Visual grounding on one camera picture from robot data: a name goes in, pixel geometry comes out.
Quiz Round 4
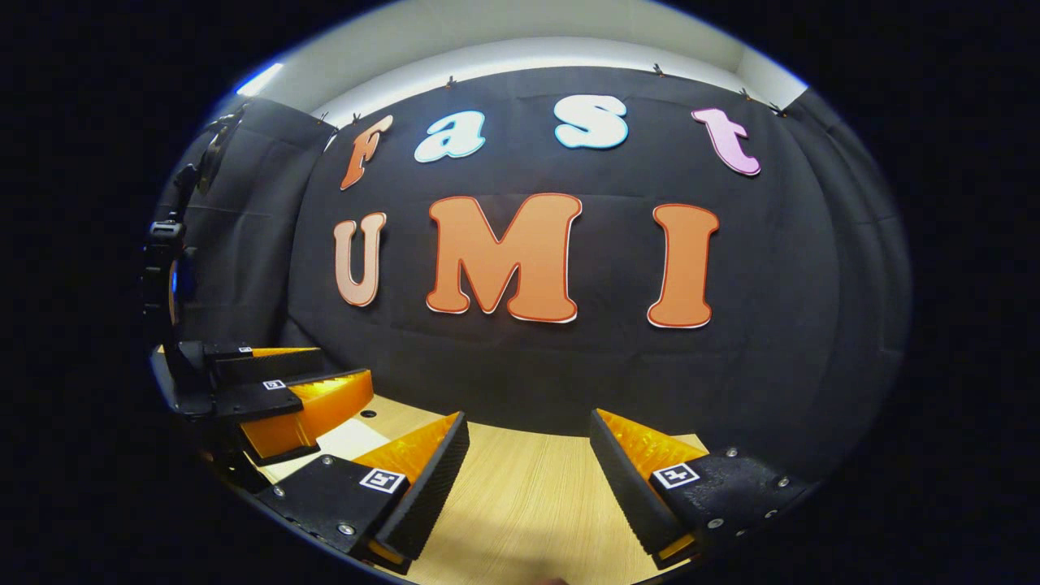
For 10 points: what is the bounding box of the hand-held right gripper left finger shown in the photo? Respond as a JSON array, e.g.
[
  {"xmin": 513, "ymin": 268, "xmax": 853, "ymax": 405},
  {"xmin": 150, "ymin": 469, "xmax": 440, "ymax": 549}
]
[{"xmin": 252, "ymin": 412, "xmax": 471, "ymax": 574}]

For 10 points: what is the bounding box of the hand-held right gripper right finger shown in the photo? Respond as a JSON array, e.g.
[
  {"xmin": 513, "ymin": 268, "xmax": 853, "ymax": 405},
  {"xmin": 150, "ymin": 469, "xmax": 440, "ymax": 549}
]
[{"xmin": 589, "ymin": 409, "xmax": 819, "ymax": 571}]

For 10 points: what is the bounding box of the small cream suitcase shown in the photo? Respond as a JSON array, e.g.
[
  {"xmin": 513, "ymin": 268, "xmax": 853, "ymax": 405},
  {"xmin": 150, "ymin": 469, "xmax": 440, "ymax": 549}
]
[{"xmin": 258, "ymin": 416, "xmax": 392, "ymax": 485}]

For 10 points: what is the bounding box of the bright ceiling light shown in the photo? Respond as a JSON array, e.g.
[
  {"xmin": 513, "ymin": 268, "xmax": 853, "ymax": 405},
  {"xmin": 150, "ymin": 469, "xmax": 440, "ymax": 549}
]
[{"xmin": 234, "ymin": 62, "xmax": 285, "ymax": 98}]

